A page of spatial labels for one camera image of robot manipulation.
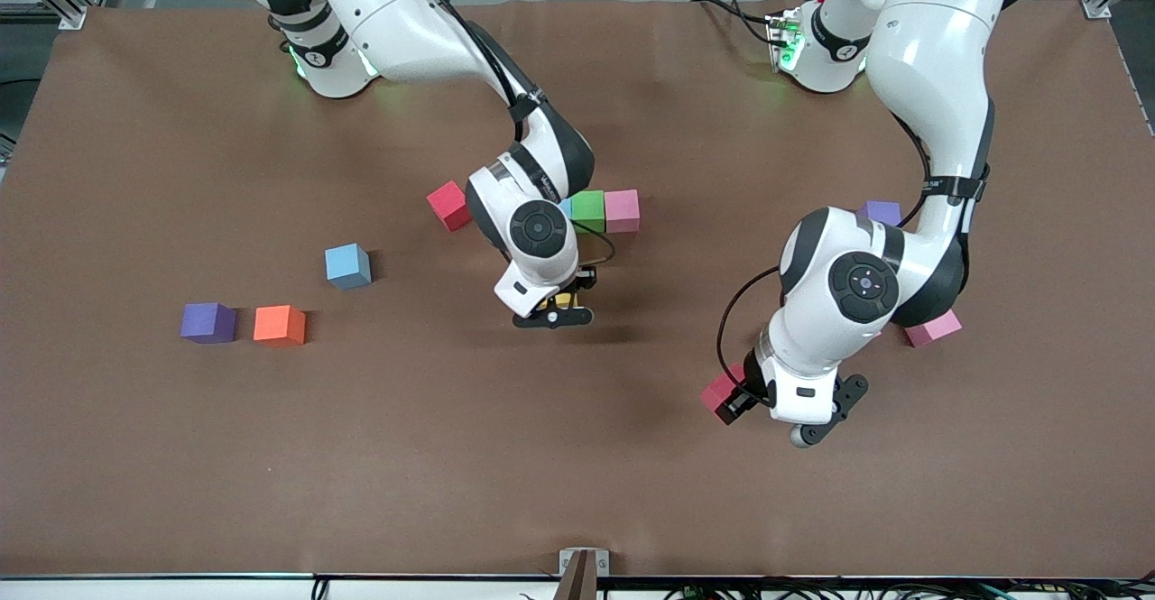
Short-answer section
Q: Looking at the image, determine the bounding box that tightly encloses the red foam cube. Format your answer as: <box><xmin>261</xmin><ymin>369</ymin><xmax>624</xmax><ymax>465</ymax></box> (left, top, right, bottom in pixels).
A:
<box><xmin>427</xmin><ymin>180</ymin><xmax>472</xmax><ymax>232</ymax></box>
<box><xmin>700</xmin><ymin>364</ymin><xmax>748</xmax><ymax>426</ymax></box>

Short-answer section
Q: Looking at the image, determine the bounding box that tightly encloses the black left base cable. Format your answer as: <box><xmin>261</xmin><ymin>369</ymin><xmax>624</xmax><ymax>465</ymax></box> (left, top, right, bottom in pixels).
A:
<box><xmin>690</xmin><ymin>0</ymin><xmax>779</xmax><ymax>49</ymax></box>

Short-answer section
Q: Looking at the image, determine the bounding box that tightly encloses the pink foam cube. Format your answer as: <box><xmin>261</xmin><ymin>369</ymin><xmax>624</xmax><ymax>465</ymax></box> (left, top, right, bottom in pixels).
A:
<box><xmin>905</xmin><ymin>309</ymin><xmax>963</xmax><ymax>349</ymax></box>
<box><xmin>604</xmin><ymin>189</ymin><xmax>642</xmax><ymax>234</ymax></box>

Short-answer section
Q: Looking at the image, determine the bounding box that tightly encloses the green foam cube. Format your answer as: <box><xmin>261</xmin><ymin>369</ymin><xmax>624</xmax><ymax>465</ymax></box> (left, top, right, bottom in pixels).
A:
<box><xmin>571</xmin><ymin>189</ymin><xmax>606</xmax><ymax>234</ymax></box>

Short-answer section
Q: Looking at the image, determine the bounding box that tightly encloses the brown table mat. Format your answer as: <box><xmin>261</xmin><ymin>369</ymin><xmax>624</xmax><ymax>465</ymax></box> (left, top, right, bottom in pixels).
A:
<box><xmin>0</xmin><ymin>0</ymin><xmax>1155</xmax><ymax>578</ymax></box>

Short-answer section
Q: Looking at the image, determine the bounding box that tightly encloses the orange foam cube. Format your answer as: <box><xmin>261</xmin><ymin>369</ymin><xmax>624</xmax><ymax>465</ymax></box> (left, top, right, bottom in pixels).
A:
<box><xmin>253</xmin><ymin>305</ymin><xmax>307</xmax><ymax>347</ymax></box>

